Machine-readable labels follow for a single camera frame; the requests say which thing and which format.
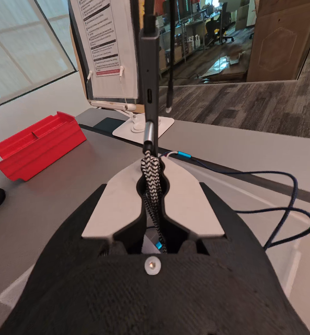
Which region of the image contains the dark desk mat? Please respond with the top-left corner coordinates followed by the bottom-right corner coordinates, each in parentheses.
top-left (92, 117), bottom-right (131, 137)

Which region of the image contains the clear plastic bin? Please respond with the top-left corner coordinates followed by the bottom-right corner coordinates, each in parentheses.
top-left (0, 160), bottom-right (310, 309)

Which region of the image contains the blue braided cable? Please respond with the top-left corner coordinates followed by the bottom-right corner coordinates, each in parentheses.
top-left (159, 150), bottom-right (310, 250)

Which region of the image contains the brown cardboard panel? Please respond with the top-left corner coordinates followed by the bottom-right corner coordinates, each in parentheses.
top-left (246, 0), bottom-right (310, 83)

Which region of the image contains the grey usb hub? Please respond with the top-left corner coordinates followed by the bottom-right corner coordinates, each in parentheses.
top-left (140, 27), bottom-right (160, 157)

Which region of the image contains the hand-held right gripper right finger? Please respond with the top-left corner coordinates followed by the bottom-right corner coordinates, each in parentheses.
top-left (160, 157), bottom-right (226, 254)

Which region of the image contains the red plastic bin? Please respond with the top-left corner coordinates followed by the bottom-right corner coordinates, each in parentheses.
top-left (0, 111), bottom-right (87, 182)

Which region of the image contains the black white braided usb-c cable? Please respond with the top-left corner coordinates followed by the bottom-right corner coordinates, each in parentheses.
top-left (142, 121), bottom-right (169, 255)

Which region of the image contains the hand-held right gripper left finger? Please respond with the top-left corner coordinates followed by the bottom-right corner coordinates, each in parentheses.
top-left (81, 158), bottom-right (147, 254)

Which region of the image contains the black office chair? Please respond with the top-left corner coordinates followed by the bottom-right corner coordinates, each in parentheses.
top-left (205, 12), bottom-right (234, 45)

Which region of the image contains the frosted window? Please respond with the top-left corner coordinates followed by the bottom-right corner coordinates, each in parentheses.
top-left (0, 0), bottom-right (78, 111)

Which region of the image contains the wooden board with instruction sheet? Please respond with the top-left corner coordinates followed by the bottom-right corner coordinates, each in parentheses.
top-left (69, 0), bottom-right (140, 111)

